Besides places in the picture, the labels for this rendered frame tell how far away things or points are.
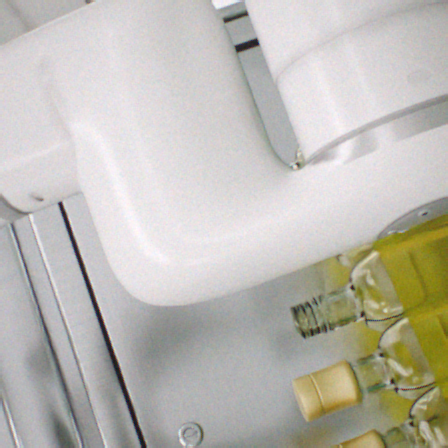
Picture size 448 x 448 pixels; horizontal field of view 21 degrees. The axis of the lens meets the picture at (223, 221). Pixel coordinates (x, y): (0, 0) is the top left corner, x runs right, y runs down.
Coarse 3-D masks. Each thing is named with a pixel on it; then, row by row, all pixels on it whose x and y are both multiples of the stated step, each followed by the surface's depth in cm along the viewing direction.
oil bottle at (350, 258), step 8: (440, 216) 93; (424, 224) 93; (432, 224) 93; (440, 224) 93; (408, 232) 93; (416, 232) 93; (384, 240) 93; (392, 240) 93; (360, 248) 93; (368, 248) 93; (336, 256) 95; (344, 256) 94; (352, 256) 94; (360, 256) 94; (344, 264) 96; (352, 264) 95
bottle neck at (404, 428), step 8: (408, 424) 89; (384, 432) 89; (392, 432) 88; (400, 432) 88; (408, 432) 88; (384, 440) 88; (392, 440) 88; (400, 440) 88; (408, 440) 88; (416, 440) 88
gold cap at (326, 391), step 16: (336, 368) 90; (304, 384) 90; (320, 384) 90; (336, 384) 89; (352, 384) 89; (304, 400) 89; (320, 400) 89; (336, 400) 89; (352, 400) 90; (304, 416) 91; (320, 416) 90
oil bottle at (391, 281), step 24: (408, 240) 92; (432, 240) 92; (360, 264) 92; (384, 264) 92; (408, 264) 92; (432, 264) 91; (360, 288) 92; (384, 288) 91; (408, 288) 91; (432, 288) 91; (360, 312) 92; (384, 312) 91; (408, 312) 91
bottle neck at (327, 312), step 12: (348, 288) 93; (312, 300) 93; (324, 300) 92; (336, 300) 92; (348, 300) 92; (300, 312) 92; (312, 312) 92; (324, 312) 92; (336, 312) 92; (348, 312) 92; (300, 324) 92; (312, 324) 92; (324, 324) 92; (336, 324) 92; (348, 324) 93; (300, 336) 93; (312, 336) 92
